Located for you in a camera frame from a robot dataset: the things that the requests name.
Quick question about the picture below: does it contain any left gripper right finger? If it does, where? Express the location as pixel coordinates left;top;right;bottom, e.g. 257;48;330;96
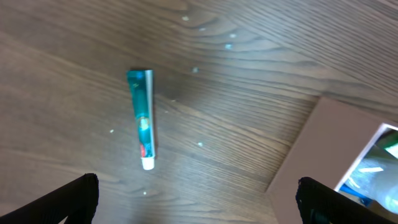
295;177;394;224

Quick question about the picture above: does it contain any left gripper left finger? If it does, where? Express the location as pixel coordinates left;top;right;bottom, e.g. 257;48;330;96
1;173;99;223

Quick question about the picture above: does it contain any clear pump soap bottle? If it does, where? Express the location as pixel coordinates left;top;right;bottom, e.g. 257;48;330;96
345;149;397;214

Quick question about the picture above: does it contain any green toothpaste tube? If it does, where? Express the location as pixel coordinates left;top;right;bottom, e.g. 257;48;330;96
127;70;156;170

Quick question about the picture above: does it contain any blue disposable razor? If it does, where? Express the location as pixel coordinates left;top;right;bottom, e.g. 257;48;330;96
339;184;373;207

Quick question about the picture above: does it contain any green white soap bar packet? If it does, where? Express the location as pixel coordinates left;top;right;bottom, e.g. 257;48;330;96
382;131;397;158

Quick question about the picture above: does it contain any white open cardboard box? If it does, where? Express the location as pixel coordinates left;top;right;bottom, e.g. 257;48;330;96
266;97;397;224

